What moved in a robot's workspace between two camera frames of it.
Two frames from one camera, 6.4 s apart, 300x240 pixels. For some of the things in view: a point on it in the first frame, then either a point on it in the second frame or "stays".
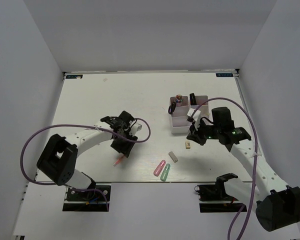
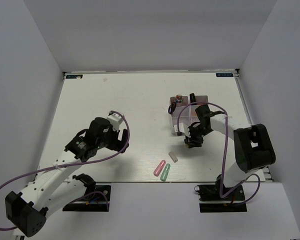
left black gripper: x=125 y=149 to x=118 y=144
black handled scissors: x=172 y=108 stays
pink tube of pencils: x=178 y=100 stays
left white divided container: x=179 y=124 stays
